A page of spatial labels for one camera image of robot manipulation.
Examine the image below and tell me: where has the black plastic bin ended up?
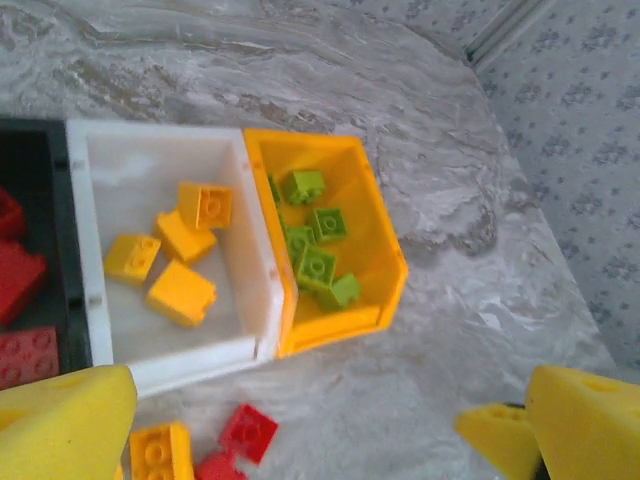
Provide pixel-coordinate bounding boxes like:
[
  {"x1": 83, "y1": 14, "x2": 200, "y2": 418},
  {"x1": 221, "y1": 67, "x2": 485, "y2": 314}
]
[{"x1": 0, "y1": 117, "x2": 95, "y2": 389}]

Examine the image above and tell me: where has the yellow plastic bin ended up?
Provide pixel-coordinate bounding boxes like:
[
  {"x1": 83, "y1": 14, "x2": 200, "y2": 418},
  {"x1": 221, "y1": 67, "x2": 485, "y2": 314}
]
[{"x1": 242, "y1": 127, "x2": 410, "y2": 360}]

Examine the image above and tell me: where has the yellow lego brick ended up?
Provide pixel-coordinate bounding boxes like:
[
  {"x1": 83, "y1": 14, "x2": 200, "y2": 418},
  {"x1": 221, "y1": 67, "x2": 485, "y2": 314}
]
[
  {"x1": 103, "y1": 233, "x2": 163, "y2": 288},
  {"x1": 128, "y1": 422, "x2": 196, "y2": 480},
  {"x1": 177, "y1": 180, "x2": 234, "y2": 231},
  {"x1": 152, "y1": 208, "x2": 219, "y2": 266},
  {"x1": 144, "y1": 258, "x2": 219, "y2": 330}
]

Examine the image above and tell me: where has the red lego brick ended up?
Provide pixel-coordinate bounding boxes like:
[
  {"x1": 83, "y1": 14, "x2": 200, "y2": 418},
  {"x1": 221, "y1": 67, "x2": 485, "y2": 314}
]
[
  {"x1": 0, "y1": 326, "x2": 61, "y2": 391},
  {"x1": 0, "y1": 239, "x2": 50, "y2": 329},
  {"x1": 218, "y1": 402, "x2": 280, "y2": 465},
  {"x1": 193, "y1": 449, "x2": 251, "y2": 480}
]

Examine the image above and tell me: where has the green lego brick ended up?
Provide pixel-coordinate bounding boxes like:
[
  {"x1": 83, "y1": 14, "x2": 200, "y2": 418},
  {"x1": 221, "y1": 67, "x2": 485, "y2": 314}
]
[
  {"x1": 314, "y1": 272, "x2": 363, "y2": 314},
  {"x1": 294, "y1": 243, "x2": 338, "y2": 292},
  {"x1": 283, "y1": 169, "x2": 326, "y2": 207},
  {"x1": 282, "y1": 224, "x2": 317, "y2": 264},
  {"x1": 307, "y1": 206, "x2": 349, "y2": 246}
]

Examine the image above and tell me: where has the aluminium corner post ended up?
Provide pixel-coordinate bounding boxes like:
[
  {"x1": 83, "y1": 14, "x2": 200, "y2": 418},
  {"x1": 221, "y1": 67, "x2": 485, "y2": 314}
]
[{"x1": 463, "y1": 0, "x2": 547, "y2": 66}]

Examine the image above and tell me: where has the white plastic bin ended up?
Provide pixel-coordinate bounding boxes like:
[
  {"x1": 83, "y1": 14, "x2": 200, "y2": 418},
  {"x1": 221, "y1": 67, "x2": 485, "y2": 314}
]
[{"x1": 64, "y1": 118, "x2": 301, "y2": 400}]

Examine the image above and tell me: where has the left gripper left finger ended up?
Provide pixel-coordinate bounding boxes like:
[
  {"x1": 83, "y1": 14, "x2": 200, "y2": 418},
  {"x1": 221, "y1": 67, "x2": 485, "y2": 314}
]
[{"x1": 0, "y1": 363, "x2": 139, "y2": 480}]

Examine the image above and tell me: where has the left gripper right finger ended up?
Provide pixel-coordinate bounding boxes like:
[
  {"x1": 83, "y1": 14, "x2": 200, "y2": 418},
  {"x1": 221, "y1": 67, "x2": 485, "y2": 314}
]
[{"x1": 523, "y1": 363, "x2": 640, "y2": 480}]

